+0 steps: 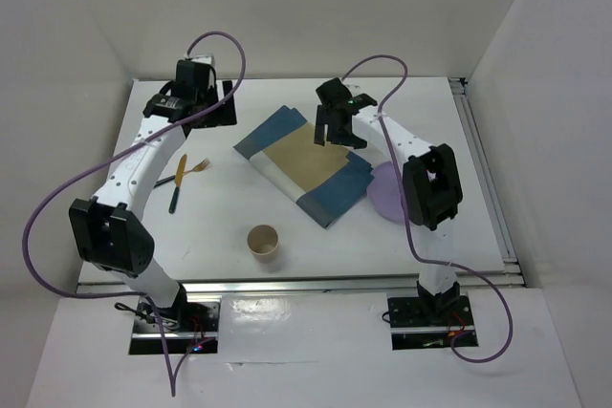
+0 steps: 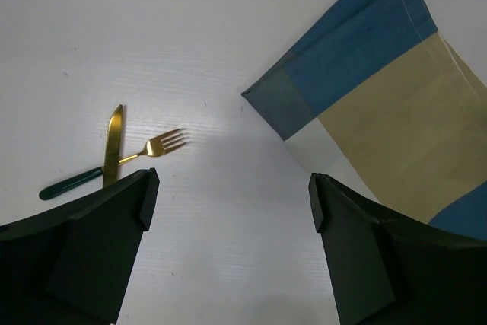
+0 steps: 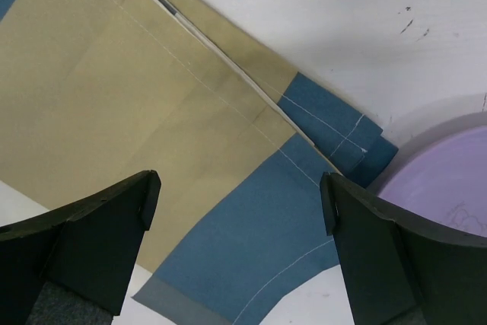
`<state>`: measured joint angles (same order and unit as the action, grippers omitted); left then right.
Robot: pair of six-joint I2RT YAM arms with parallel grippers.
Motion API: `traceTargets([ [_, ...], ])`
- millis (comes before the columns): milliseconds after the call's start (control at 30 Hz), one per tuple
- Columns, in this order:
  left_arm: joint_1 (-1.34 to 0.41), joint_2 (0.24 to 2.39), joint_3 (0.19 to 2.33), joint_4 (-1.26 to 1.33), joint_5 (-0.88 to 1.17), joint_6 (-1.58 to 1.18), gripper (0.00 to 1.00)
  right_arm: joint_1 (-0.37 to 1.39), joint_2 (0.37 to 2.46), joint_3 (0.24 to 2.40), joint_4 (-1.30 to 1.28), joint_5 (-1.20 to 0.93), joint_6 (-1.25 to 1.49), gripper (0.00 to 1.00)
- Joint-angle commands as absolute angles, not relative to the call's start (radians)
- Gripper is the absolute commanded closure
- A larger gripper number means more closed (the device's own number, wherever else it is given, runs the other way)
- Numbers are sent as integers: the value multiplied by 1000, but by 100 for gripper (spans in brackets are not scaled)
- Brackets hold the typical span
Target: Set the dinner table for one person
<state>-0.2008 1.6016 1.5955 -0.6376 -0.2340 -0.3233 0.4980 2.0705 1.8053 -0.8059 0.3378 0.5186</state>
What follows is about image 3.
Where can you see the purple plastic plate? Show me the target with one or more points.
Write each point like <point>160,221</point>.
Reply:
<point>441,175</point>

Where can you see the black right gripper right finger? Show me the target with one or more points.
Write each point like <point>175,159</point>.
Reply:
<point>401,268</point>

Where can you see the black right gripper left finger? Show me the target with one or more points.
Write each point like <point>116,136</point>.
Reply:
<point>73,265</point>

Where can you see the blue and beige placemat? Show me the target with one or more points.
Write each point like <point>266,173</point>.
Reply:
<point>93,91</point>

